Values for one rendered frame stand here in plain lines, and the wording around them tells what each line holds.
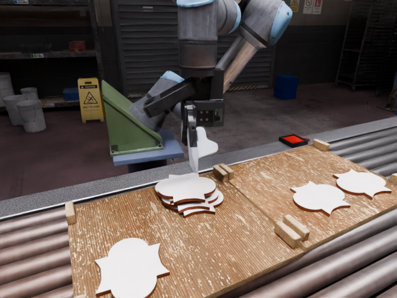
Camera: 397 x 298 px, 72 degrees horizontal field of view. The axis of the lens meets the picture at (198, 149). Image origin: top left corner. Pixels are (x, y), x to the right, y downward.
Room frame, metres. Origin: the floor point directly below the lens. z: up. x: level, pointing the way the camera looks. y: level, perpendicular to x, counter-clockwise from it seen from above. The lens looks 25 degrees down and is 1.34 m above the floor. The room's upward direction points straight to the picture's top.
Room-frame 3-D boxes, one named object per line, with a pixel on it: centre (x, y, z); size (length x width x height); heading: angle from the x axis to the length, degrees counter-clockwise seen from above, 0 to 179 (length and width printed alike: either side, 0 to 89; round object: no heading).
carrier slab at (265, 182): (0.65, -0.31, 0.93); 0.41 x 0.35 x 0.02; 118
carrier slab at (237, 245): (0.46, 0.05, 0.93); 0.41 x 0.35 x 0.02; 116
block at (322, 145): (0.86, -0.43, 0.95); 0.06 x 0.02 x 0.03; 28
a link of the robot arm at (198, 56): (0.56, 0.00, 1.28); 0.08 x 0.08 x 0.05
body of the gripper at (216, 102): (0.56, 0.00, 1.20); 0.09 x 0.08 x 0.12; 101
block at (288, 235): (0.43, -0.18, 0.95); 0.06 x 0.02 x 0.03; 26
